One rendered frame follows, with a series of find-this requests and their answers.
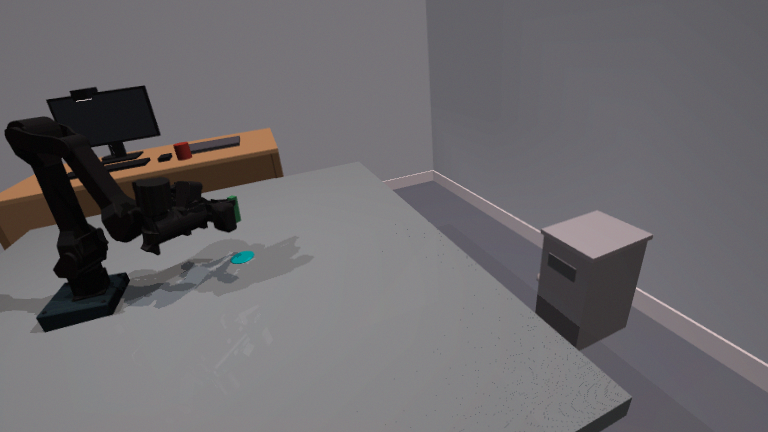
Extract green rectangular block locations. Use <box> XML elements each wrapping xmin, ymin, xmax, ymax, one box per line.
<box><xmin>227</xmin><ymin>195</ymin><xmax>241</xmax><ymax>223</ymax></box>

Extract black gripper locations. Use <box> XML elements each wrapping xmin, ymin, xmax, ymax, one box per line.
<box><xmin>168</xmin><ymin>197</ymin><xmax>237</xmax><ymax>236</ymax></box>

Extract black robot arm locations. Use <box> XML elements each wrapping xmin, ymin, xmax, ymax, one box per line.
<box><xmin>4</xmin><ymin>117</ymin><xmax>206</xmax><ymax>302</ymax></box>

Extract cyan circle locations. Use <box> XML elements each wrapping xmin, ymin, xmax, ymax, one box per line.
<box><xmin>231</xmin><ymin>251</ymin><xmax>254</xmax><ymax>264</ymax></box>

